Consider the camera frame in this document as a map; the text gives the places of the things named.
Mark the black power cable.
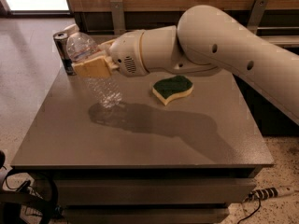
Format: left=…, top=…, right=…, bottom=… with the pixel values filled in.
left=236, top=196, right=263, bottom=224

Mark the metal bracket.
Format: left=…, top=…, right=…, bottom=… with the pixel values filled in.
left=247, top=0, right=269, bottom=35
left=110, top=0, right=126, bottom=35

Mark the clear plastic water bottle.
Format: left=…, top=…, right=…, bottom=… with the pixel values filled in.
left=64, top=24, right=122, bottom=108

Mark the right metal bracket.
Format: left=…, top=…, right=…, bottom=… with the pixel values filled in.
left=247, top=0, right=269, bottom=35

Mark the white power strip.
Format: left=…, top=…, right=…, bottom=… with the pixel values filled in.
left=245, top=186, right=295, bottom=202

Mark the left metal bracket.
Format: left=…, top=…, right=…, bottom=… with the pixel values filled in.
left=110, top=0, right=126, bottom=35

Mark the black cables and stand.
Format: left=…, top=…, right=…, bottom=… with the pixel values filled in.
left=0, top=149, right=64, bottom=224

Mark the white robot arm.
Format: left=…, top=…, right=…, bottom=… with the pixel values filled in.
left=72, top=5, right=299, bottom=124

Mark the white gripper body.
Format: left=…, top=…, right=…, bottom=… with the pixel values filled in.
left=109, top=30, right=149, bottom=77

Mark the silver blue drink can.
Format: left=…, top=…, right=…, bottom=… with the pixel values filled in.
left=53, top=31, right=76, bottom=76

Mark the green and yellow sponge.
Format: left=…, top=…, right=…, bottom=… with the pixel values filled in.
left=152, top=76, right=193, bottom=105

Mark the grey drawer cabinet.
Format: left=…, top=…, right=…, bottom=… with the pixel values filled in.
left=12, top=71, right=273, bottom=224

